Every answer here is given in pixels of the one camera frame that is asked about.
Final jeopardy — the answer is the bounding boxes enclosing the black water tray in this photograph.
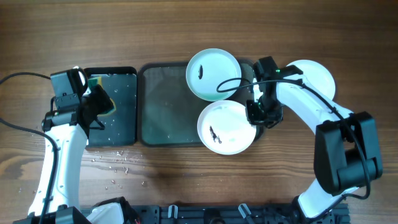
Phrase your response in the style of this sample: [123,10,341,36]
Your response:
[84,67,137,147]

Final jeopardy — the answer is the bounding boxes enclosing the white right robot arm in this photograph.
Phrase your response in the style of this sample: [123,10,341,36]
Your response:
[246,78,383,223]

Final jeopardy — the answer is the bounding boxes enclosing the white plate top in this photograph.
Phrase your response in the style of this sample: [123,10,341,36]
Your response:
[186,49,242,101]

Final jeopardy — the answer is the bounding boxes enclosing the dark grey serving tray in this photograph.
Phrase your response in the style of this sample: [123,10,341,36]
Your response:
[137,58,265,147]

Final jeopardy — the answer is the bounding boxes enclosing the white plate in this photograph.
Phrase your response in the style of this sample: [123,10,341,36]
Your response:
[186,49,242,101]
[288,60,336,100]
[197,100,257,155]

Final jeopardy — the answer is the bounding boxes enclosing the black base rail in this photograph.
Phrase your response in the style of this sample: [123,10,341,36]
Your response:
[77,202,349,224]

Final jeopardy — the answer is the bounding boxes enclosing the green yellow sponge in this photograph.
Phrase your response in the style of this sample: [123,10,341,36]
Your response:
[88,76,116,116]

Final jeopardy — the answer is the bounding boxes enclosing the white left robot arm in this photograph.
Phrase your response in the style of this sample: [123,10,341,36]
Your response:
[21,85,135,223]

